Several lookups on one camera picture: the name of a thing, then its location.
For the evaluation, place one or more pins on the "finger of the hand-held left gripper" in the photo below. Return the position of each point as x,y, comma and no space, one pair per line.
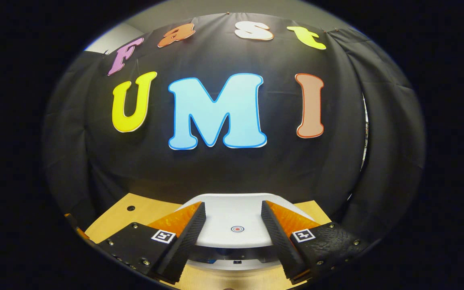
79,229

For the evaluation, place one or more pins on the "wooden desktop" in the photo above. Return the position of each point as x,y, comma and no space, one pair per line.
143,211

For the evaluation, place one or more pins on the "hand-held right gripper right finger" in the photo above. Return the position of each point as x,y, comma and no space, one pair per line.
282,241

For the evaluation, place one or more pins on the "black desk grommet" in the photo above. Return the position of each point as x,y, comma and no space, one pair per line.
130,208

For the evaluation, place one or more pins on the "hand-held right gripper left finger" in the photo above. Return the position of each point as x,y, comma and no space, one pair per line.
185,241

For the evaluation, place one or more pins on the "black backdrop cloth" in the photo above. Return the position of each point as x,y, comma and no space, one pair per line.
232,169

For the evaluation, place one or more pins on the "white desktop garbage bin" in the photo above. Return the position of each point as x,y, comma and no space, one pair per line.
232,213

